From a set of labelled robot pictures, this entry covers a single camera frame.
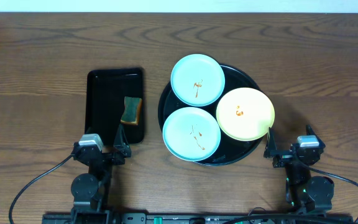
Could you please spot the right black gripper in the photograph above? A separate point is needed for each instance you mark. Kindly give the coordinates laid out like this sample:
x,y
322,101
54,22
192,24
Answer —
x,y
283,157

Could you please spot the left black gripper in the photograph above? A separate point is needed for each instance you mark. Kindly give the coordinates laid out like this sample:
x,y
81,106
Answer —
x,y
124,152

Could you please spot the orange green scrub sponge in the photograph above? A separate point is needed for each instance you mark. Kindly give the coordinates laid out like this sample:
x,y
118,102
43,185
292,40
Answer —
x,y
132,109

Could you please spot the yellow plate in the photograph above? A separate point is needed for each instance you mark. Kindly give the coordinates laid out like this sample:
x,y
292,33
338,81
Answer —
x,y
245,114

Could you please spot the light blue plate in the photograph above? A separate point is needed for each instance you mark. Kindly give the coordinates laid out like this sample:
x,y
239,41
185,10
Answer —
x,y
191,134
197,80

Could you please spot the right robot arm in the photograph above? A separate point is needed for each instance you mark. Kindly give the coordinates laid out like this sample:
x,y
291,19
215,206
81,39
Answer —
x,y
308,194

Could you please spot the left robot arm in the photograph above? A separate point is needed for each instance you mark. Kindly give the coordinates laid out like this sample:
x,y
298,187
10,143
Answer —
x,y
90,190

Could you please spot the black rectangular tray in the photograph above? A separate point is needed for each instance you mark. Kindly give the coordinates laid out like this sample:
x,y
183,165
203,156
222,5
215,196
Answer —
x,y
105,92

